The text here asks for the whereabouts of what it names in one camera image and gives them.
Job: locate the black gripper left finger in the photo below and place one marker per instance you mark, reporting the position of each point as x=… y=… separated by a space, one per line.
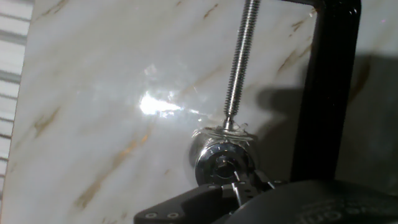
x=192 y=205

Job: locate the marble pattern board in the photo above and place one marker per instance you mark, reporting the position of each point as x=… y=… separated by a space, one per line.
x=93 y=93

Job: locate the black C-clamp with steel screw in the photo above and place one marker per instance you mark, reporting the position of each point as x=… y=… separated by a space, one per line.
x=326 y=93

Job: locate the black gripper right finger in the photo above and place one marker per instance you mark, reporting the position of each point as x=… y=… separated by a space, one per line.
x=258 y=183

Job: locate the silver metal jar lid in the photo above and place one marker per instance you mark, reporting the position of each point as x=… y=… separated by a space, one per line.
x=211 y=161

